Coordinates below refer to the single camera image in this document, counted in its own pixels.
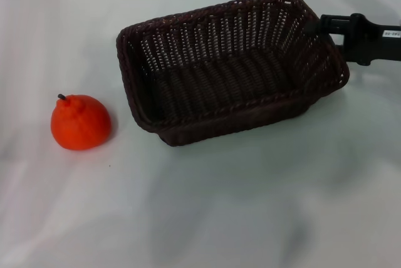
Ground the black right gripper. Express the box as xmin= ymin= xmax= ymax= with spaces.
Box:
xmin=303 ymin=13 xmax=401 ymax=66

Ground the dark brown woven basket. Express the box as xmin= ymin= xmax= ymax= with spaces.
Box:
xmin=116 ymin=0 xmax=350 ymax=147

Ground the orange toy tangerine with stem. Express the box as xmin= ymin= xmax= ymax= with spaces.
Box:
xmin=50 ymin=93 xmax=113 ymax=151

